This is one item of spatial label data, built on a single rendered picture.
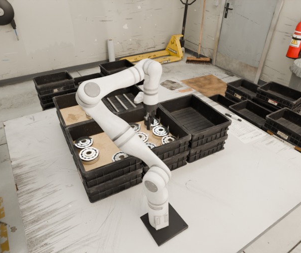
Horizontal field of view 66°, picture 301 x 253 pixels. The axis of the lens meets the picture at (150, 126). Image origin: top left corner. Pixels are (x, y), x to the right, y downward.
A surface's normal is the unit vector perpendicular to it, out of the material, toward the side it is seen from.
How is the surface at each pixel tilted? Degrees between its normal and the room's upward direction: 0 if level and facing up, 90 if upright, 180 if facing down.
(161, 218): 89
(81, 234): 0
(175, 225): 4
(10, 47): 90
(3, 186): 0
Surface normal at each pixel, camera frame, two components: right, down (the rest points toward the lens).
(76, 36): 0.53, 0.50
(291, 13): -0.85, 0.30
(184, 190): 0.01, -0.81
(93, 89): 0.43, -0.22
